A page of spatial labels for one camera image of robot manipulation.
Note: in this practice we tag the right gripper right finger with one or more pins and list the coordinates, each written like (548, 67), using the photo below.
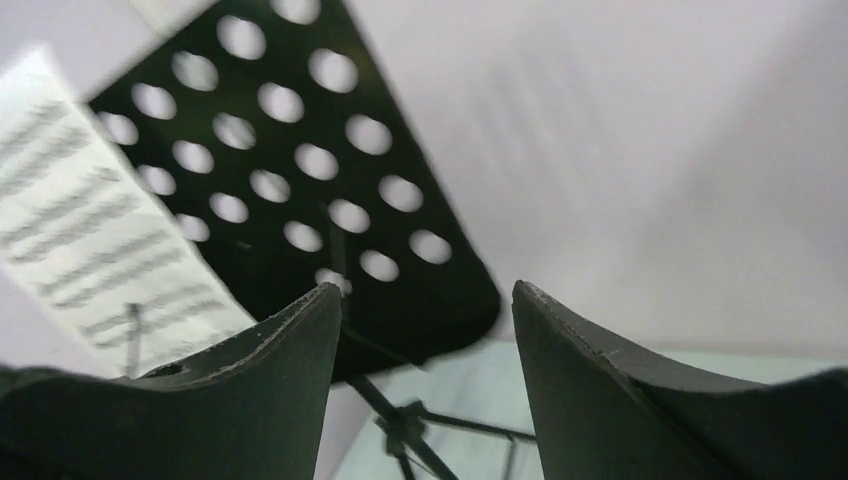
(604, 407)

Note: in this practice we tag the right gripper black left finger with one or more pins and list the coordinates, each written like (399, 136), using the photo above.
(250, 407)

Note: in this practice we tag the black perforated music stand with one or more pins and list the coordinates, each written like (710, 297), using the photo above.
(283, 137)

